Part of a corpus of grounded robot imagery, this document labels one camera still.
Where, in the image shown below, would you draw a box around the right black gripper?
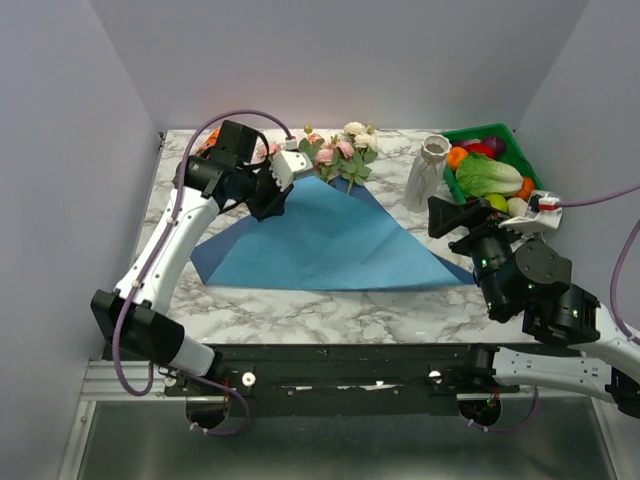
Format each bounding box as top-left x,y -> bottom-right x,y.
426,194 -> 533,315

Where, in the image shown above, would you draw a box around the pink flower stem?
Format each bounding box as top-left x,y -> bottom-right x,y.
314,141 -> 354,183

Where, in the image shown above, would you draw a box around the white flower stem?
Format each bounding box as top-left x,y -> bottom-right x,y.
341,121 -> 378,193

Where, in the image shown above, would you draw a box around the blue wrapping paper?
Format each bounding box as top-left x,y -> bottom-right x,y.
191,177 -> 474,291

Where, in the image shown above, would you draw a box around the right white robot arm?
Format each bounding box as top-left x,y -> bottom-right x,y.
428,197 -> 639,417

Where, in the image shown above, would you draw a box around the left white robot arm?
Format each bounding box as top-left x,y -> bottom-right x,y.
90,114 -> 311,395

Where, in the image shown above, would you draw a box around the white ribbed vase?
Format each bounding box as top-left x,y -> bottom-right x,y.
403,134 -> 451,213

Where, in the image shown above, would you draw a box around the orange box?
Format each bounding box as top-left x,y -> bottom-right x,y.
193,128 -> 220,157

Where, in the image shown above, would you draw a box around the green lettuce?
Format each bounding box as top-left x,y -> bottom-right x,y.
455,152 -> 524,197

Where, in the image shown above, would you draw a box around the green lime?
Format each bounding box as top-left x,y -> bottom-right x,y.
485,194 -> 509,214

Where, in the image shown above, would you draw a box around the orange fruit toy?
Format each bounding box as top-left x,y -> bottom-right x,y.
447,146 -> 469,172

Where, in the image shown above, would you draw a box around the white eggplant toy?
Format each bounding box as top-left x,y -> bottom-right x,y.
507,197 -> 528,217

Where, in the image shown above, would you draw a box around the red pepper toy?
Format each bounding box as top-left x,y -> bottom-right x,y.
465,143 -> 495,159

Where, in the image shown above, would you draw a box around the orange carrot toy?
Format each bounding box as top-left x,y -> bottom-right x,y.
515,177 -> 535,201

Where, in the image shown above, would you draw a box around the purple onion toy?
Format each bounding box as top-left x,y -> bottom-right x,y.
481,136 -> 506,158

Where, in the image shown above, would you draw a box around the pink flower bunch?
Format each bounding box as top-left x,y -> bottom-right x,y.
250,124 -> 326,176

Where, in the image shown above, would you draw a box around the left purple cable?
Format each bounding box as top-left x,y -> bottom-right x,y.
110,109 -> 296,437

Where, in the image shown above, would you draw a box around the purple cable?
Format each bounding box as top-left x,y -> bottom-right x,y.
110,109 -> 296,437
467,183 -> 640,434

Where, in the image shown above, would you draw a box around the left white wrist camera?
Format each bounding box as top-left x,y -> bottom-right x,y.
269,151 -> 314,192

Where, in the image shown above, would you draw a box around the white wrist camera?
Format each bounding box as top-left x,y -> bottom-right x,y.
269,151 -> 314,192
499,190 -> 563,235

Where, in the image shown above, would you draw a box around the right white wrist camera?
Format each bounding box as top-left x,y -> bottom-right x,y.
499,190 -> 563,235

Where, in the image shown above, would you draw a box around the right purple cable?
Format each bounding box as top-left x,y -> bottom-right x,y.
467,183 -> 640,434

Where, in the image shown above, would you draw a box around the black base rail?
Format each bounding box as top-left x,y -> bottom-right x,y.
164,344 -> 499,425

